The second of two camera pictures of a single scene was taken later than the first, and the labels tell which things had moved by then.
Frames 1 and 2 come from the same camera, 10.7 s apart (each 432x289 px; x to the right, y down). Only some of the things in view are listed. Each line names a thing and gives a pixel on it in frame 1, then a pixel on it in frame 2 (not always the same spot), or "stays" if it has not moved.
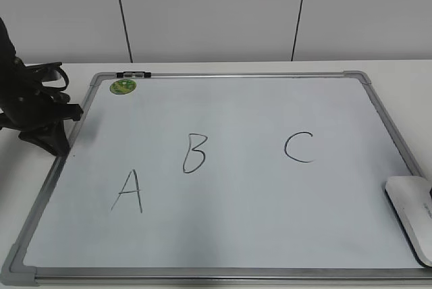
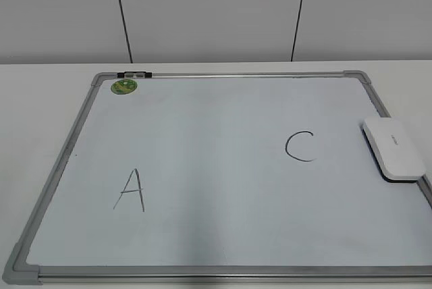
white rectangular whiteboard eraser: [411, 196] → [400, 146]
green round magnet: [123, 86] stays
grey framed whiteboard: [221, 177] stays
